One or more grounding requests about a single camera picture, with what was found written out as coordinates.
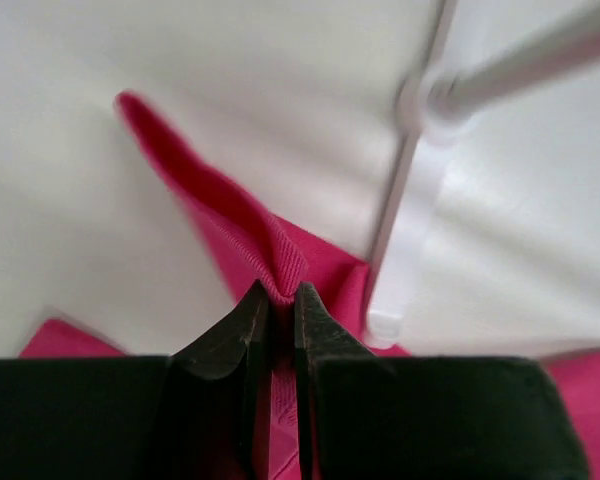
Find white clothes rack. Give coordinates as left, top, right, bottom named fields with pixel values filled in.
left=365, top=1, right=600, bottom=356

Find pink trousers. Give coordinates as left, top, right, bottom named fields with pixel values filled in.
left=17, top=89, right=600, bottom=480

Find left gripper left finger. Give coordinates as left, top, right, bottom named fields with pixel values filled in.
left=0, top=284, right=271, bottom=479

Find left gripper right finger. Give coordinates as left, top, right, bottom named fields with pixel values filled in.
left=294, top=283, right=590, bottom=479

